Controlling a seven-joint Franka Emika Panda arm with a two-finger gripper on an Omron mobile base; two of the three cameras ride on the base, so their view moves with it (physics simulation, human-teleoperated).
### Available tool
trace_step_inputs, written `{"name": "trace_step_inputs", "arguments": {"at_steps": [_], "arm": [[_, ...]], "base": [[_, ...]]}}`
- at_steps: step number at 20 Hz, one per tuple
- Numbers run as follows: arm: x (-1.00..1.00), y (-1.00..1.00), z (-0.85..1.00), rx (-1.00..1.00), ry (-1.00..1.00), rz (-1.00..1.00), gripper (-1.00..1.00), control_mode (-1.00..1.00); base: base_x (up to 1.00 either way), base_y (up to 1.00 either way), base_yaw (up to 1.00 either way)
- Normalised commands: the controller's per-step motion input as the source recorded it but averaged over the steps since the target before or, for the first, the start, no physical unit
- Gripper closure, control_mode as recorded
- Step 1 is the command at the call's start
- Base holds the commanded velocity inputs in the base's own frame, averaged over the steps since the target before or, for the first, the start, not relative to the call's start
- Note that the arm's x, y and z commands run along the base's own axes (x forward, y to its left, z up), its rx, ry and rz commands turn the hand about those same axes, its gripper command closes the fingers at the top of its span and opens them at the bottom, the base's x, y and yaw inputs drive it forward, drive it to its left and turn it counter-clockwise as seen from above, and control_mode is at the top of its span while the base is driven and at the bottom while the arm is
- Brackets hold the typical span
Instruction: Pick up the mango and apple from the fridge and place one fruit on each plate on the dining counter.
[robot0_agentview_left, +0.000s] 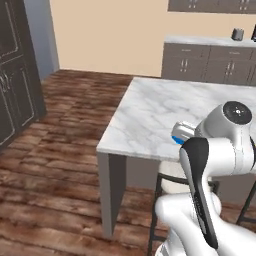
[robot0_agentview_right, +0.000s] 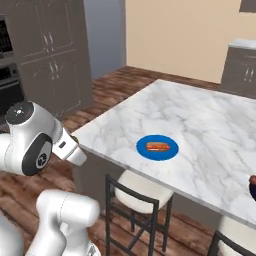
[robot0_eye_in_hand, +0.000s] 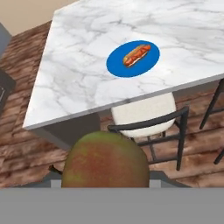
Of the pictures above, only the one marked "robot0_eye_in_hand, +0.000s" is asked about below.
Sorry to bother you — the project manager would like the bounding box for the hot dog in bun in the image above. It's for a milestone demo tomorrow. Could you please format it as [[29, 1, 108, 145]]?
[[122, 44, 152, 68]]

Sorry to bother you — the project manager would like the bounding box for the white cushioned black metal stool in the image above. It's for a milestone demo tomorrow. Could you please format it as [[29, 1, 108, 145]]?
[[107, 92, 190, 172]]

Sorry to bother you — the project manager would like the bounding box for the blue round plate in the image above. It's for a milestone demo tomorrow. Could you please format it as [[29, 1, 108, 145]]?
[[106, 39, 161, 79]]

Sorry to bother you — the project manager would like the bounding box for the green and red mango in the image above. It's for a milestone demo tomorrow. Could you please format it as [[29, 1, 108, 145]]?
[[60, 130, 151, 188]]

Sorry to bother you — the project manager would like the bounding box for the dark grey appliance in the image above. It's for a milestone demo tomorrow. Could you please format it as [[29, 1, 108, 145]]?
[[0, 69, 17, 117]]

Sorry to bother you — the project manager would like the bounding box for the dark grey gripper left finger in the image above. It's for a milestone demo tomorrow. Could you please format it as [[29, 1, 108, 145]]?
[[25, 164, 65, 188]]

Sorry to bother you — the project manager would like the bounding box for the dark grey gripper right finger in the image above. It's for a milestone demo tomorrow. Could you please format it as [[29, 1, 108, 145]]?
[[149, 171, 191, 188]]

